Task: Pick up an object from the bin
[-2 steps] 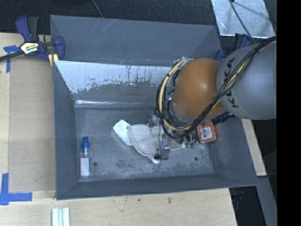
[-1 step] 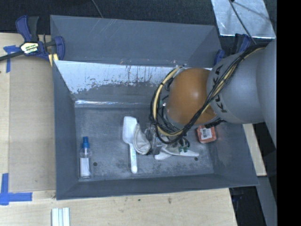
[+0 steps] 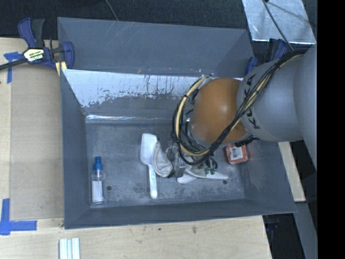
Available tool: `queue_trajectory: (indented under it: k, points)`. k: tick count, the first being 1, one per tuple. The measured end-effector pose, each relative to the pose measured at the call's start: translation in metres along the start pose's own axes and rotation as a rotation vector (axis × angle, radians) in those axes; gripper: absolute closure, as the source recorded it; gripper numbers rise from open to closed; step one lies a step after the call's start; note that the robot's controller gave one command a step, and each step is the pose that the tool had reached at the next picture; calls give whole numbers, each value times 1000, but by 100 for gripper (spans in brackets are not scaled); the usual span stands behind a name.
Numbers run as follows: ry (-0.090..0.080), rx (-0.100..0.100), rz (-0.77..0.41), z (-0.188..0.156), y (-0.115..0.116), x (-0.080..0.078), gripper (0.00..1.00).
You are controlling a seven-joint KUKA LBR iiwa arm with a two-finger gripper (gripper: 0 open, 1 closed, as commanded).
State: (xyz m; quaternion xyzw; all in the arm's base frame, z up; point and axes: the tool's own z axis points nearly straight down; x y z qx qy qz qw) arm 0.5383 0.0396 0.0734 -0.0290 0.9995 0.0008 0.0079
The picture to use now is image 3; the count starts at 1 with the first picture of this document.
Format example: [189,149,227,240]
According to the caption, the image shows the white cloth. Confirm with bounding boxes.
[151,141,175,179]

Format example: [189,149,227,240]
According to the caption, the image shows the pale wood board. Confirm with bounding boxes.
[10,38,66,221]

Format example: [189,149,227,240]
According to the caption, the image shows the clear spray bottle blue cap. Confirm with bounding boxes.
[90,156,106,206]

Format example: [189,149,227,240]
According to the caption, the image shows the white plastic scoop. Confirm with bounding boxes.
[140,133,160,200]

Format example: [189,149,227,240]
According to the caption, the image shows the grey metal bin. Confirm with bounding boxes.
[57,17,299,230]

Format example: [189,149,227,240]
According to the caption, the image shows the white curved plastic piece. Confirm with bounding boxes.
[176,169,230,185]

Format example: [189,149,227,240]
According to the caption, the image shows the orange packet with barcode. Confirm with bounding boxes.
[224,142,250,166]

